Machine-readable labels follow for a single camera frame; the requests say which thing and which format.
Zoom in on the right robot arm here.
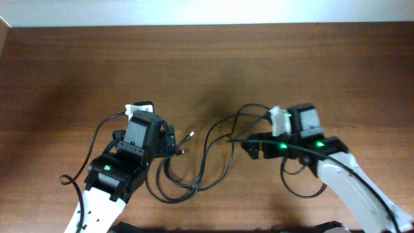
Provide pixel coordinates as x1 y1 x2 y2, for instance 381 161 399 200
240 104 413 232

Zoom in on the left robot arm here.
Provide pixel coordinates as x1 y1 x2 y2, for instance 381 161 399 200
65 109 177 232

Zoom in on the right camera black cable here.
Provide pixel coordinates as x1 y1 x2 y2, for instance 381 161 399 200
228 113 402 233

